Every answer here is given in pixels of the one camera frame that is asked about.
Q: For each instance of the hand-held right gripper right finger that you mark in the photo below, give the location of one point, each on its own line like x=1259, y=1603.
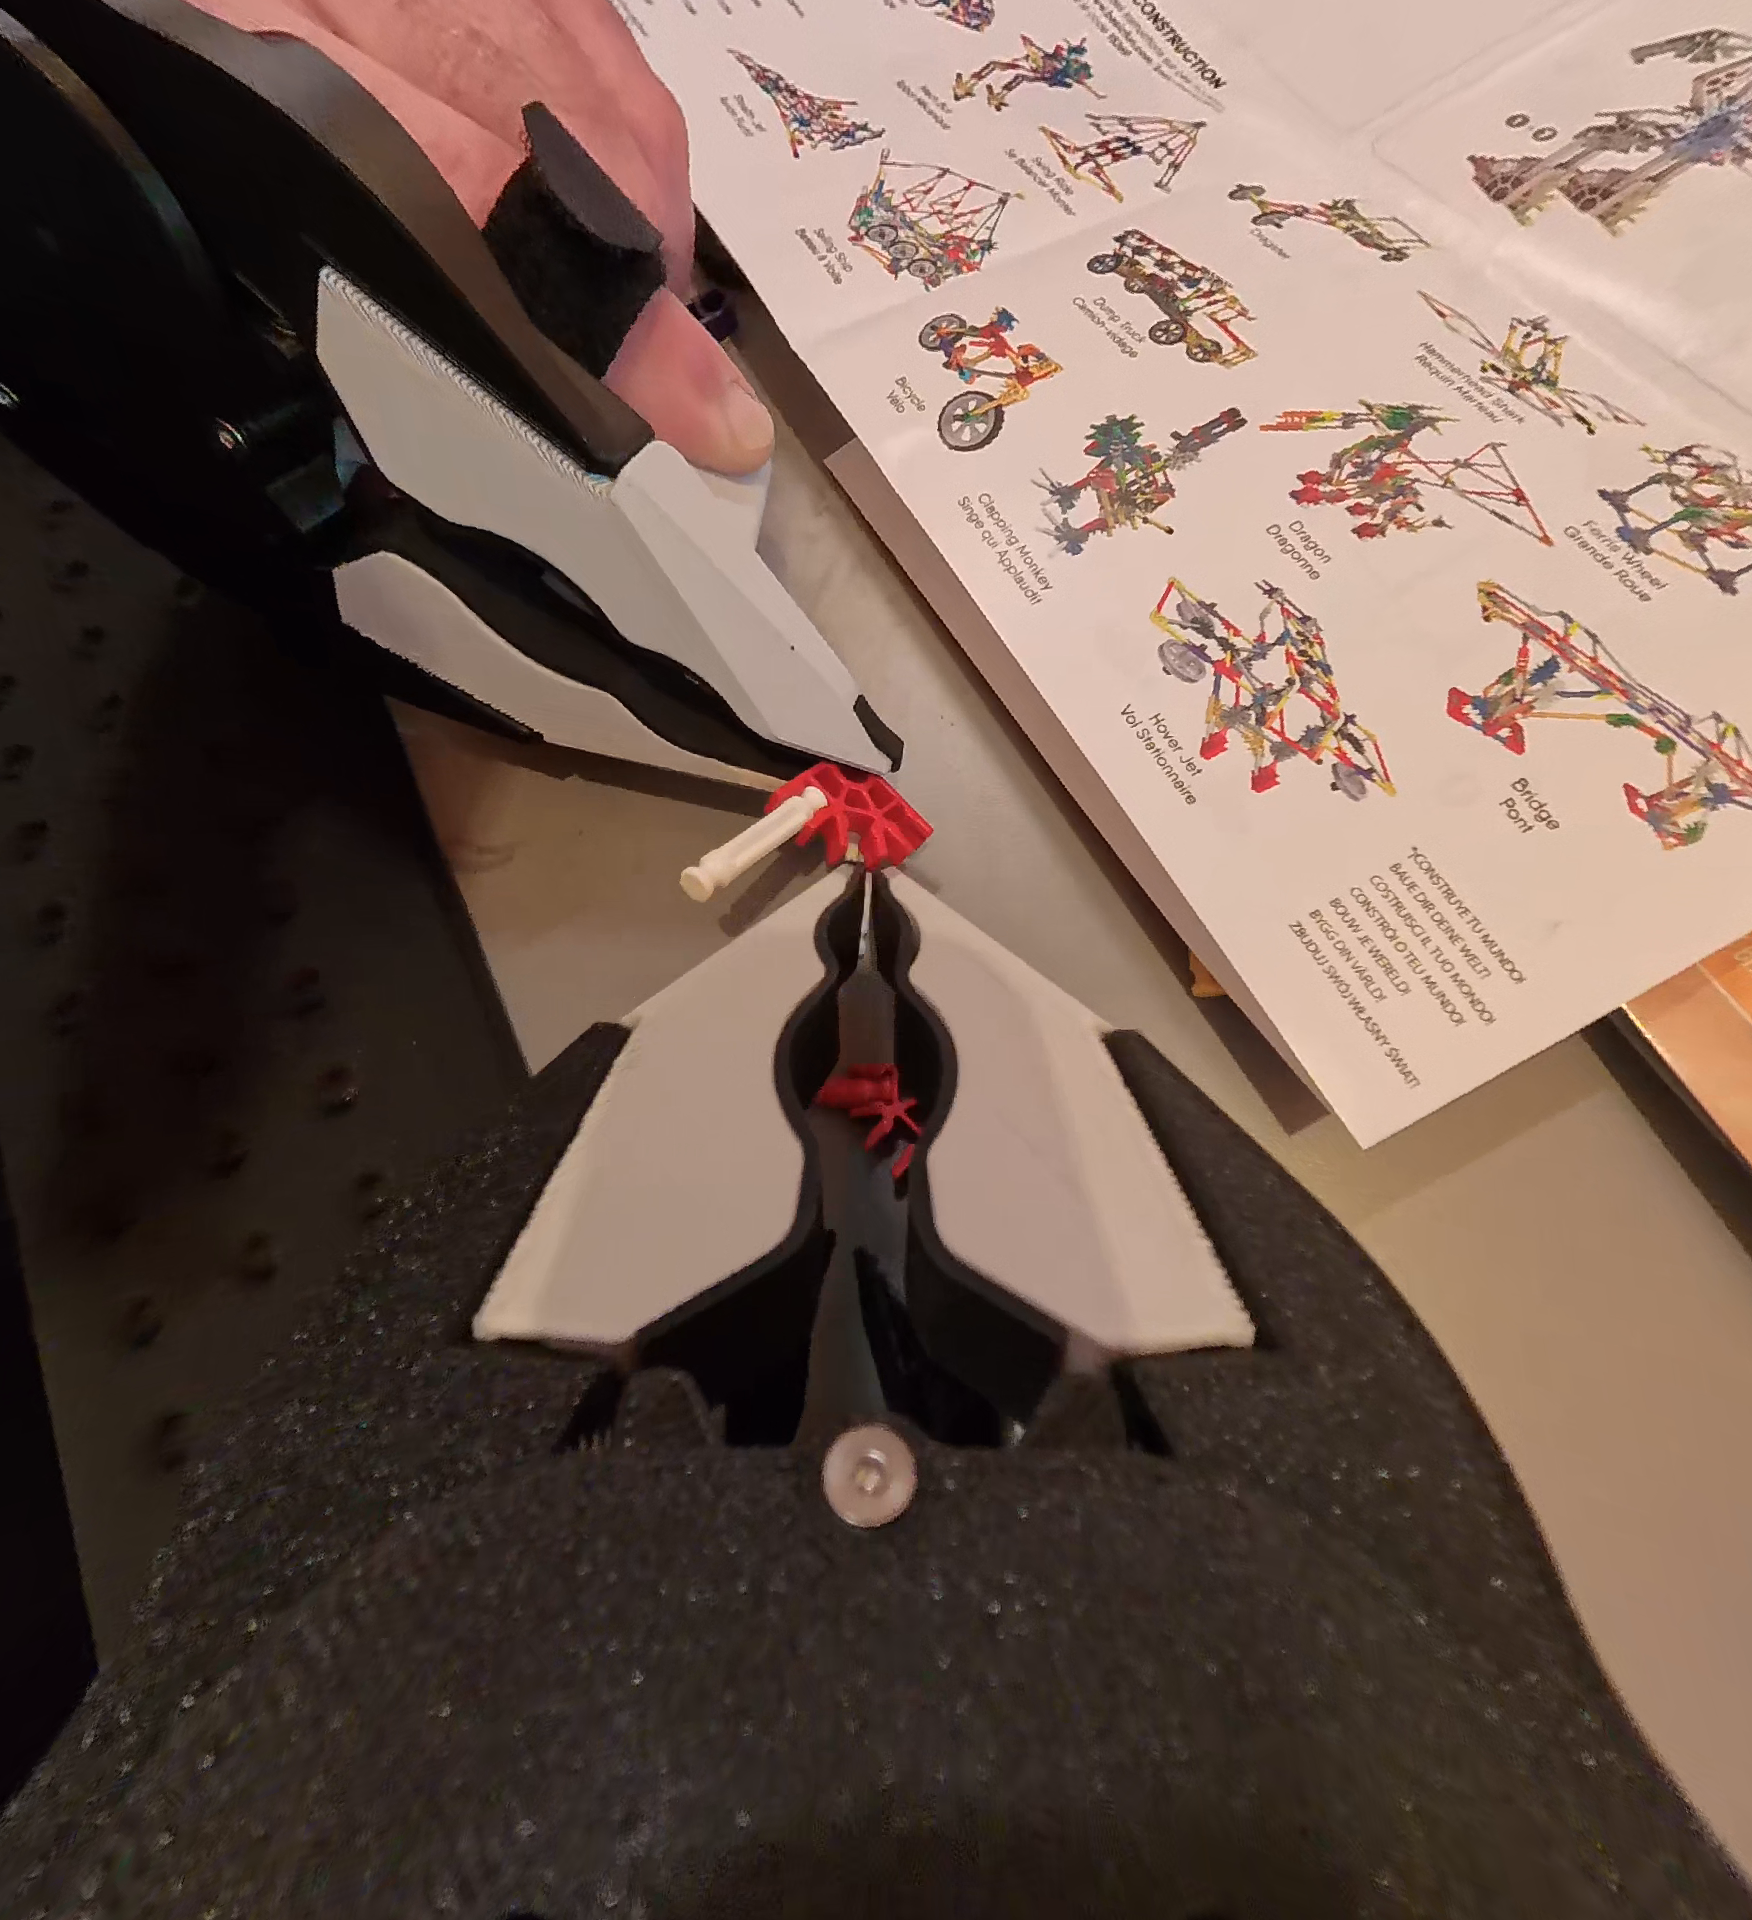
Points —
x=1070, y=1183

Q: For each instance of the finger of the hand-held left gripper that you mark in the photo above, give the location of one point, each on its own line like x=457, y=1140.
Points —
x=441, y=630
x=712, y=584

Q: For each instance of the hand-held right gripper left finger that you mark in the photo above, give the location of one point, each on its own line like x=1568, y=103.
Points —
x=665, y=1183

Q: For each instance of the red toy connector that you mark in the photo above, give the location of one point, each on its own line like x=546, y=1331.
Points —
x=876, y=816
x=892, y=1127

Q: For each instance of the person's left hand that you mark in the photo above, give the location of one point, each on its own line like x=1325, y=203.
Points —
x=517, y=61

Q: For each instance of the red toy rod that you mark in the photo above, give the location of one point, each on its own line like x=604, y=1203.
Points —
x=853, y=1084

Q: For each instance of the small orange toy piece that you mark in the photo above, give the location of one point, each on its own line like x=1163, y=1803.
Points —
x=1206, y=975

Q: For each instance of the black dotted mat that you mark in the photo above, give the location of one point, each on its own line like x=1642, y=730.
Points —
x=142, y=899

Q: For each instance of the white printed instruction booklet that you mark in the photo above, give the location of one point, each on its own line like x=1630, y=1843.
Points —
x=1267, y=450

